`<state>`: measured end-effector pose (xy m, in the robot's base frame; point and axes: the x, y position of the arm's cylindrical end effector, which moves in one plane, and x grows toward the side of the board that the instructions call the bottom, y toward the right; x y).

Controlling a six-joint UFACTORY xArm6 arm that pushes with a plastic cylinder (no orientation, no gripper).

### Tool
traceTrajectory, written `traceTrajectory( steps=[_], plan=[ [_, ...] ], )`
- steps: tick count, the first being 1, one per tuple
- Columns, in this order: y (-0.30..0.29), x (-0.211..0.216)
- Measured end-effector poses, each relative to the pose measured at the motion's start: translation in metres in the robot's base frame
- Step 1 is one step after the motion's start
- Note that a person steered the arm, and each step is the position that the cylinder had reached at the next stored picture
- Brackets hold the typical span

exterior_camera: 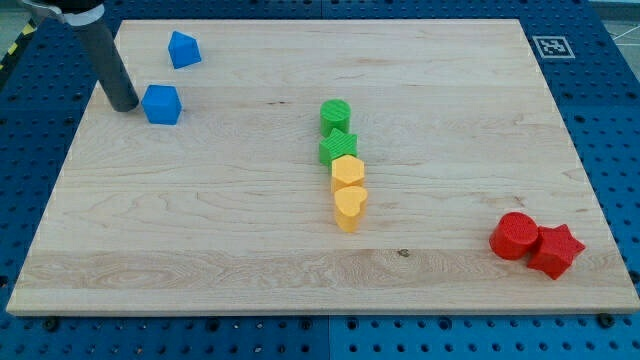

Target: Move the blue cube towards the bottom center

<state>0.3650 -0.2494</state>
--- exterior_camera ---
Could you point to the blue cube block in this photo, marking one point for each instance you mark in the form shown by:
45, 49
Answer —
161, 104

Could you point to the robot arm end black silver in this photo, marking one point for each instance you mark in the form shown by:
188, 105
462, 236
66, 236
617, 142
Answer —
71, 12

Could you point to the yellow hexagon block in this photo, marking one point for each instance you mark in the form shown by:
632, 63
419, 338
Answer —
347, 171

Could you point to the yellow heart block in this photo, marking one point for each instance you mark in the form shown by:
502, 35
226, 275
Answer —
349, 207

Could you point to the green star block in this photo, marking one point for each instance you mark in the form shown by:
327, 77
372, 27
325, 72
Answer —
337, 144

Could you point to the light wooden board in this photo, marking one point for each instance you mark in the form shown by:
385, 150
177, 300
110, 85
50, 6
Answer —
230, 212

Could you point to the green cylinder block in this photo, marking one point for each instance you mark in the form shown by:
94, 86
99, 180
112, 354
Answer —
334, 114

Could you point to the blue pentagon block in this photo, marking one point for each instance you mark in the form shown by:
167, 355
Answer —
183, 50

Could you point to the red cylinder block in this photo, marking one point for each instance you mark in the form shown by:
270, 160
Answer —
513, 236

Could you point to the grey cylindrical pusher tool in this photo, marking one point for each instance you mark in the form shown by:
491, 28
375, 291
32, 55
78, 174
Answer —
97, 40

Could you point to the red star block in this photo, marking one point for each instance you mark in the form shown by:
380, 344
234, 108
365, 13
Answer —
554, 251

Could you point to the white fiducial marker tag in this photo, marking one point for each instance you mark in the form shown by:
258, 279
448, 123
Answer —
553, 47

